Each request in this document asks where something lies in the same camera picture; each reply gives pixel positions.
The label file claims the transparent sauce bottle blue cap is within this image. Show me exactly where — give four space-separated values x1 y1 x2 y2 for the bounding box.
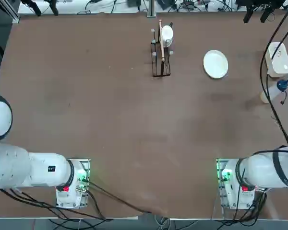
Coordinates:
260 78 288 105

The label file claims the aluminium frame post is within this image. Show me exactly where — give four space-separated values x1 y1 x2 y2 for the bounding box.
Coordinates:
4 0 20 23
146 0 157 18

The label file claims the white round plate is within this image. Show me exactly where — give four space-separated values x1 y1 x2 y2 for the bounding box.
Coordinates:
203 49 229 79

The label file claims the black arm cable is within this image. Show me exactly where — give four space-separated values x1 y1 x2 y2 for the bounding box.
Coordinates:
259 9 288 147

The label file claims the cream lunch box bear print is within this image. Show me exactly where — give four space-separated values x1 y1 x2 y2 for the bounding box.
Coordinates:
265 42 288 78

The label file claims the black camera stand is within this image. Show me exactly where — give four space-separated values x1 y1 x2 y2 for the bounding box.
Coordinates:
20 0 60 17
235 0 279 24

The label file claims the black wire cup rack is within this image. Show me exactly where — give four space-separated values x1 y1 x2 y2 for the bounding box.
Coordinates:
150 20 174 78

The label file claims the white mug black handle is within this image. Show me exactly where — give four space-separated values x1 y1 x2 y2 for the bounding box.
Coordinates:
159 25 174 47

